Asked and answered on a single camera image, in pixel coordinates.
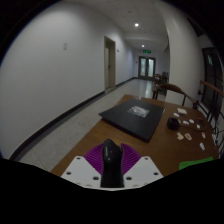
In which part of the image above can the wooden armchair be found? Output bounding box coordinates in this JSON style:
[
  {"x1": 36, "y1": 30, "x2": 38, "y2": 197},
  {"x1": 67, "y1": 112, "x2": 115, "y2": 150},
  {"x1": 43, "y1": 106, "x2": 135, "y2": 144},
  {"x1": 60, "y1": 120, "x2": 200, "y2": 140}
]
[{"x1": 152, "y1": 83, "x2": 198, "y2": 110}]

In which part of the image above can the small black box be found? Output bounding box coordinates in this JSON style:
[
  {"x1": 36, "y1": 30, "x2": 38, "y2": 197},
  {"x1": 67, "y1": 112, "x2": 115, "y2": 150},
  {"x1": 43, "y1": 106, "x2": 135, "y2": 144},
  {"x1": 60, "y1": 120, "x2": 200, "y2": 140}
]
[{"x1": 166, "y1": 117, "x2": 181, "y2": 132}]

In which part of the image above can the black flat board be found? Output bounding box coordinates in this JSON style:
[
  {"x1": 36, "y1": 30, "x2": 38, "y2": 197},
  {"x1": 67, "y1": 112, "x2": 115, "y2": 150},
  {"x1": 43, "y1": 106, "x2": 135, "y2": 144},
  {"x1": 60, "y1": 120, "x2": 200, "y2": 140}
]
[{"x1": 98, "y1": 97, "x2": 166, "y2": 143}]

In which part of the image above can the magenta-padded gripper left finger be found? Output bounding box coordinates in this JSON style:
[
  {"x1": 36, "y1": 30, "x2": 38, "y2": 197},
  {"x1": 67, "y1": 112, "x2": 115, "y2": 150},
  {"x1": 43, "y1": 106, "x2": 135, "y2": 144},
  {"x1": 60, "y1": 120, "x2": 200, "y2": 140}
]
[{"x1": 60, "y1": 143, "x2": 105, "y2": 189}]

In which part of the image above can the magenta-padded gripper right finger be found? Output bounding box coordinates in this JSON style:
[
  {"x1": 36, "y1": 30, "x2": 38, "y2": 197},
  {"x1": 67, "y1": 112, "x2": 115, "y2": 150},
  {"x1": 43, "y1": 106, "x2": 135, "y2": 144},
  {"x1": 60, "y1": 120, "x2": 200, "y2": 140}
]
[{"x1": 121, "y1": 143, "x2": 165, "y2": 189}]

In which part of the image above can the tall dark framed window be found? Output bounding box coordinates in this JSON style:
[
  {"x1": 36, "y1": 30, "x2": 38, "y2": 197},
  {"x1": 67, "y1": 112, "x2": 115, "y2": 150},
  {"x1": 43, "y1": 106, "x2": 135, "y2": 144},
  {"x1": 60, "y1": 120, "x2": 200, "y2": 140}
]
[{"x1": 201, "y1": 47, "x2": 224, "y2": 113}]

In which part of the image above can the black cable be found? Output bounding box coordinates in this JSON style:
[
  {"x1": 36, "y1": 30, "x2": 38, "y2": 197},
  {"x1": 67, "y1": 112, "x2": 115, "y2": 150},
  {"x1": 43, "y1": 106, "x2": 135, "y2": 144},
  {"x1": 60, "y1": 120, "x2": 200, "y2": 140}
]
[{"x1": 194, "y1": 117, "x2": 209, "y2": 129}]

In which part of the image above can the beige side door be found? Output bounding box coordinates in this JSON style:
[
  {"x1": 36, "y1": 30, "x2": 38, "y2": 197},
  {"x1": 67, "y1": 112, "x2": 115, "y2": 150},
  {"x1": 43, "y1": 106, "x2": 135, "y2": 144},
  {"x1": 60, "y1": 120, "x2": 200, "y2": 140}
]
[{"x1": 103, "y1": 35, "x2": 117, "y2": 92}]

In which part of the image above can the wooden-topped metal railing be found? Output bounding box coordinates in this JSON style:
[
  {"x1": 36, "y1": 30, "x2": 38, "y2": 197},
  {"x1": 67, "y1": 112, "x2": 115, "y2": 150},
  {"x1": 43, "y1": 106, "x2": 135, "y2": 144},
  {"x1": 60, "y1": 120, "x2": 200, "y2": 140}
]
[{"x1": 194, "y1": 79, "x2": 224, "y2": 158}]

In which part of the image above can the black computer mouse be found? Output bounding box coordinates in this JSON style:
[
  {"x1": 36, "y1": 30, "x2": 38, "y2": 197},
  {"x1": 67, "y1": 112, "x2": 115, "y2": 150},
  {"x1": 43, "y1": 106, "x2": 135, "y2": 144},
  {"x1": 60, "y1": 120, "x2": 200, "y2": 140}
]
[{"x1": 100, "y1": 138, "x2": 126, "y2": 189}]

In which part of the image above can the glass double door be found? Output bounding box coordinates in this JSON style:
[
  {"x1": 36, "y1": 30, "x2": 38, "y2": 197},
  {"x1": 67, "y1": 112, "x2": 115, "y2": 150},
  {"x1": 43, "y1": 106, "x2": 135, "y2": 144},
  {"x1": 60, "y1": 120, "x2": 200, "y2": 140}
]
[{"x1": 138, "y1": 55, "x2": 157, "y2": 81}]

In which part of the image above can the flat white pad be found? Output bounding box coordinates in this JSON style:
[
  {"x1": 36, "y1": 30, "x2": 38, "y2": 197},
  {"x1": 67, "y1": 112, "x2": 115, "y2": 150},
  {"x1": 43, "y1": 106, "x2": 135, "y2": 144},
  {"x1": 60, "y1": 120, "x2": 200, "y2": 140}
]
[{"x1": 176, "y1": 107, "x2": 188, "y2": 116}]

